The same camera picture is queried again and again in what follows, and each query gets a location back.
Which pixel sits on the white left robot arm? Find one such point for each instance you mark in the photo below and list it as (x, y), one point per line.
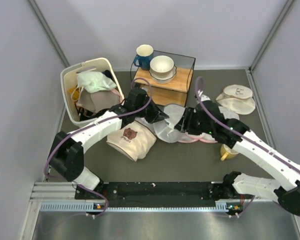
(68, 149)

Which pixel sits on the white scalloped plate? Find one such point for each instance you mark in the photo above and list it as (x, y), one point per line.
(163, 78)

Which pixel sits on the bear print cream bag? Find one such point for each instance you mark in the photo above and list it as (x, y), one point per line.
(134, 141)

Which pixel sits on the black wire wooden shelf rack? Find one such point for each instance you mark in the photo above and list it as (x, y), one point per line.
(168, 88)

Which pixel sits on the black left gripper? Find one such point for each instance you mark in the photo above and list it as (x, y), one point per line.
(159, 115)

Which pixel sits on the cream plastic laundry basket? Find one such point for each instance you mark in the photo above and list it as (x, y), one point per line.
(68, 80)

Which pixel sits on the grey slotted cable duct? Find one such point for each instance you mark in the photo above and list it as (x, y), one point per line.
(94, 207)

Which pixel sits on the pink trimmed mesh laundry bag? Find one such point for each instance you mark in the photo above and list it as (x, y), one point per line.
(207, 138)

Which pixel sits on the pile of clothes in basket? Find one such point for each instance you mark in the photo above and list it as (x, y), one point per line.
(94, 92)

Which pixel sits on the yellow ceramic mug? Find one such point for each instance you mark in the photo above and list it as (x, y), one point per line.
(227, 153)

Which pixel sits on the blue zipper white mesh bag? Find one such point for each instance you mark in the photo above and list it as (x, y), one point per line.
(165, 129)

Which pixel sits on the beige trimmed cream mesh bag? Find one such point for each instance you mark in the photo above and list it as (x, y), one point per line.
(237, 98)

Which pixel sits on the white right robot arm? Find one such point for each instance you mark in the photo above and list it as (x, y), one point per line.
(284, 186)

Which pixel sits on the cream ceramic bowl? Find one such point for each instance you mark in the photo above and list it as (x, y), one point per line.
(162, 64)

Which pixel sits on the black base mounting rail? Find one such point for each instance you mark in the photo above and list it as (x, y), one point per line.
(165, 194)

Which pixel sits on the blue ceramic mug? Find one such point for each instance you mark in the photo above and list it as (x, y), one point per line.
(144, 55)

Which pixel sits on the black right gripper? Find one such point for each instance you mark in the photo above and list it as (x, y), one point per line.
(185, 123)

